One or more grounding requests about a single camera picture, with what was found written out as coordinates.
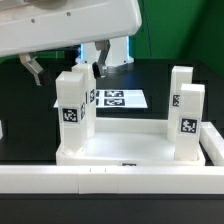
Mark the white fiducial marker sheet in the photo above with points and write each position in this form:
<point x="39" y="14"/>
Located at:
<point x="118" y="98"/>

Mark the white desk tabletop tray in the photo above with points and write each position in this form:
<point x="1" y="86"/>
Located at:
<point x="127" y="142"/>

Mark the white fence bar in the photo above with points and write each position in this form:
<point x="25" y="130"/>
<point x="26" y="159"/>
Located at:
<point x="213" y="143"/>
<point x="112" y="179"/>

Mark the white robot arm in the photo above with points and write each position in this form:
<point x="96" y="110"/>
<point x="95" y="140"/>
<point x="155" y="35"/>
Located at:
<point x="30" y="26"/>

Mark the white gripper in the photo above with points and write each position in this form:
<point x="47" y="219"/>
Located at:
<point x="37" y="25"/>

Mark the white left edge block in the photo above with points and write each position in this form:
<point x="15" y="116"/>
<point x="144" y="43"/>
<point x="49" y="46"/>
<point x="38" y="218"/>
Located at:
<point x="1" y="129"/>

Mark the white front fence bar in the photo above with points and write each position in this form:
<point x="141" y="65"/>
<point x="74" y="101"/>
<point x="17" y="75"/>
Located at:
<point x="112" y="179"/>

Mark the white right fence bar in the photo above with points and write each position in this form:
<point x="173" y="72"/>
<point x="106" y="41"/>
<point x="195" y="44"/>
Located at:
<point x="213" y="143"/>

